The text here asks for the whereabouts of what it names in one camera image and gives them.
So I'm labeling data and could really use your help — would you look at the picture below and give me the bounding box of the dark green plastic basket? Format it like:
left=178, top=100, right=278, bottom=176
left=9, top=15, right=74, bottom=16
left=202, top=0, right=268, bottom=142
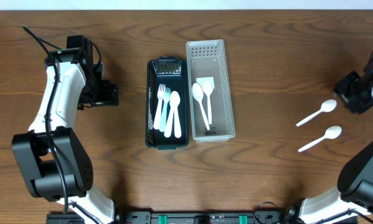
left=145, top=57, right=189, bottom=150

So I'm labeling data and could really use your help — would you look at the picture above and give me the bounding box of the white plastic fork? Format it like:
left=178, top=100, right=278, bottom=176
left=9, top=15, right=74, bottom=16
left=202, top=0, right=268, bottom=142
left=164, top=107, right=174, bottom=138
left=153, top=84, right=166, bottom=129

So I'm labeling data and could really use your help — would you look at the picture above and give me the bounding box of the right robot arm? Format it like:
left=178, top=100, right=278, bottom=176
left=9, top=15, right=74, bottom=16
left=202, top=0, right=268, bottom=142
left=283, top=50, right=373, bottom=223

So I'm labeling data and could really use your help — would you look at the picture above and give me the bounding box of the white spoon of four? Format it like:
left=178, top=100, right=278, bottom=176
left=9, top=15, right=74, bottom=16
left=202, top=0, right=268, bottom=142
left=296, top=100, right=337, bottom=127
left=202, top=81, right=214, bottom=124
left=298, top=126, right=342, bottom=152
left=192, top=83, right=210, bottom=130

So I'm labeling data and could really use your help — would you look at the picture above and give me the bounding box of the white plastic spoon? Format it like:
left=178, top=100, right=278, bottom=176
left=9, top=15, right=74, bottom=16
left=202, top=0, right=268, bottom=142
left=170, top=91, right=182, bottom=138

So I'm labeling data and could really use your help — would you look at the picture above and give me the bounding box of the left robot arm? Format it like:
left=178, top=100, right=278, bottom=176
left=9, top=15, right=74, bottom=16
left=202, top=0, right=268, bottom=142
left=11, top=35, right=118, bottom=223

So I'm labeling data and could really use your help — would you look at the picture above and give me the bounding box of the pale green plastic fork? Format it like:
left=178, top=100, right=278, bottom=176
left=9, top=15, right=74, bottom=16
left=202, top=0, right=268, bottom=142
left=159, top=87, right=171, bottom=132

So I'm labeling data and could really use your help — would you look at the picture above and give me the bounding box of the black mounting rail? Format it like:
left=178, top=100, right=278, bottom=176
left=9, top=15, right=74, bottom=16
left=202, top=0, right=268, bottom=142
left=46, top=208, right=303, bottom=224

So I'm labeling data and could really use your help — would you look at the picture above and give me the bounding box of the clear plastic basket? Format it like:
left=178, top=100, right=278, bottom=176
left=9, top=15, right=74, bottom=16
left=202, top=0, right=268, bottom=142
left=186, top=39, right=235, bottom=142

